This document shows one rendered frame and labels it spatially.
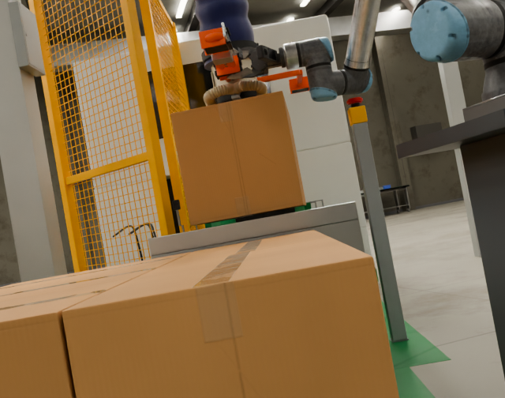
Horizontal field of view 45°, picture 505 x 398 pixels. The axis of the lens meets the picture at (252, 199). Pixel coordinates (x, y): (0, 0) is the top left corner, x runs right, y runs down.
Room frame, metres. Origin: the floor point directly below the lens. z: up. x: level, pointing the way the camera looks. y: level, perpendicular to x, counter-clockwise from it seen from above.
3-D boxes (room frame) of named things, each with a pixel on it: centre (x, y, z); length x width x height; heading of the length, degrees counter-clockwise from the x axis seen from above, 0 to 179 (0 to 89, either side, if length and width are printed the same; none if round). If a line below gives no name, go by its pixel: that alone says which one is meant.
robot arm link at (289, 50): (2.14, -0.22, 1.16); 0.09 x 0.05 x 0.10; 178
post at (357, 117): (2.59, -0.50, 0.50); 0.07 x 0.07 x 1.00; 88
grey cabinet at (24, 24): (2.81, 0.90, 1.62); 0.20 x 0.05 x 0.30; 178
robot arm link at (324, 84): (2.14, -0.32, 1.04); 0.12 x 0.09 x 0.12; 114
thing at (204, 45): (1.80, 0.03, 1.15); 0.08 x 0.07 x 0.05; 176
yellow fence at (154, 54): (3.82, 0.37, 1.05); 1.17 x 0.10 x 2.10; 178
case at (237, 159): (2.39, 0.00, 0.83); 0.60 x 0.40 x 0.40; 174
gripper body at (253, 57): (2.15, -0.14, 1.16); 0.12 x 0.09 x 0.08; 88
